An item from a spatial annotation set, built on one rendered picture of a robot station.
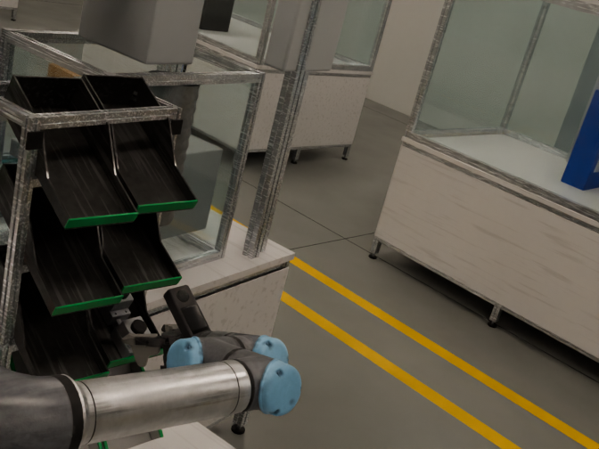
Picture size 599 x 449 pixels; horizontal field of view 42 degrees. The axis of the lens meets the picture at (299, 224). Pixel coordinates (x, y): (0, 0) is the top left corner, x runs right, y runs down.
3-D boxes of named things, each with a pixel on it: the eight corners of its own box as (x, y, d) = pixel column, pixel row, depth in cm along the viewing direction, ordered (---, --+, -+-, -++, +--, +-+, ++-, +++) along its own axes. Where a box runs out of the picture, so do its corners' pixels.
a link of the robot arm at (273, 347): (256, 337, 123) (294, 335, 129) (210, 331, 130) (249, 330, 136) (254, 388, 122) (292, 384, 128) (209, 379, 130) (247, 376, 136)
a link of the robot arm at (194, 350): (210, 348, 113) (266, 345, 121) (164, 331, 121) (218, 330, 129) (203, 402, 113) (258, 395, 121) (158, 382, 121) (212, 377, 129)
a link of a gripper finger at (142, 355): (116, 368, 145) (158, 369, 141) (112, 337, 144) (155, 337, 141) (126, 363, 148) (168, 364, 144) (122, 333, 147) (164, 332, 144)
